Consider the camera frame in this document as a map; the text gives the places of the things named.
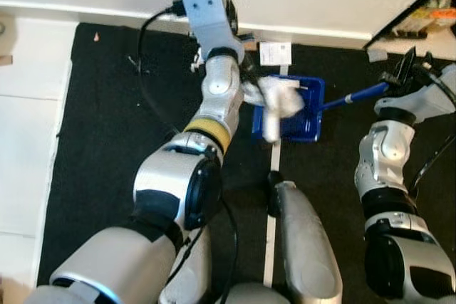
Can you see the white paper label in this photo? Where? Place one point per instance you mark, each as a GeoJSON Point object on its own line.
{"type": "Point", "coordinates": [276, 53]}

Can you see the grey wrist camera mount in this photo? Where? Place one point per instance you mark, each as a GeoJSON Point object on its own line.
{"type": "Point", "coordinates": [424, 97]}
{"type": "Point", "coordinates": [206, 16]}

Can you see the white tape strip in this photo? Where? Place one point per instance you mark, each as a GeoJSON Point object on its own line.
{"type": "Point", "coordinates": [275, 154]}

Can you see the grey right robot leg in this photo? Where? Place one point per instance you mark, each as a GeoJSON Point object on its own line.
{"type": "Point", "coordinates": [306, 247]}

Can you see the grey left robot leg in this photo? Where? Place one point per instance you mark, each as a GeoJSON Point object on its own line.
{"type": "Point", "coordinates": [196, 275]}

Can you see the black floor mat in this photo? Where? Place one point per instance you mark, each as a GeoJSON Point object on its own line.
{"type": "Point", "coordinates": [107, 140]}

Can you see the grey tape piece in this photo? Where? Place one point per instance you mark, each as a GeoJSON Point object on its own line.
{"type": "Point", "coordinates": [376, 55]}

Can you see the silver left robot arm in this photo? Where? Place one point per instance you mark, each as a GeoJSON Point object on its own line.
{"type": "Point", "coordinates": [171, 183]}

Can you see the flat brown cardboard flap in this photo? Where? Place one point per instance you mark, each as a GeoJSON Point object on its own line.
{"type": "Point", "coordinates": [6, 60]}

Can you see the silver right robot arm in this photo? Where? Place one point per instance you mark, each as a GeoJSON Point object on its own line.
{"type": "Point", "coordinates": [388, 154]}

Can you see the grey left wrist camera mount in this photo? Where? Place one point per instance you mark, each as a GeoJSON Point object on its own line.
{"type": "Point", "coordinates": [206, 16]}

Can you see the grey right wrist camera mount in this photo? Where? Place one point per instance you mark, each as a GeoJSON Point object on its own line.
{"type": "Point", "coordinates": [424, 97]}

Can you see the grey robot leg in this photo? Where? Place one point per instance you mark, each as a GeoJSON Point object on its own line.
{"type": "Point", "coordinates": [196, 275]}
{"type": "Point", "coordinates": [306, 247]}

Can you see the white plastic bag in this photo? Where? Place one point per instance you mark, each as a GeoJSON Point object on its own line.
{"type": "Point", "coordinates": [281, 94]}

